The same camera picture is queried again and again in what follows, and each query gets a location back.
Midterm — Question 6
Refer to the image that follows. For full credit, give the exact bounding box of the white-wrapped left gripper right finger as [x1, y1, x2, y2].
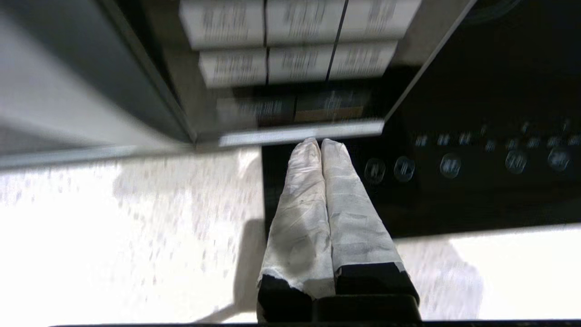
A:
[321, 139, 418, 296]

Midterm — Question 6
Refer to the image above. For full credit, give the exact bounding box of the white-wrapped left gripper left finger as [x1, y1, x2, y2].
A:
[257, 138, 336, 299]

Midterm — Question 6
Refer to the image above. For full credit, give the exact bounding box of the black glass microwave door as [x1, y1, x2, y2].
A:
[0, 0, 197, 169]

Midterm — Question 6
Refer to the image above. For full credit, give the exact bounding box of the black induction cooktop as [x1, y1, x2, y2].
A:
[262, 0, 581, 239]

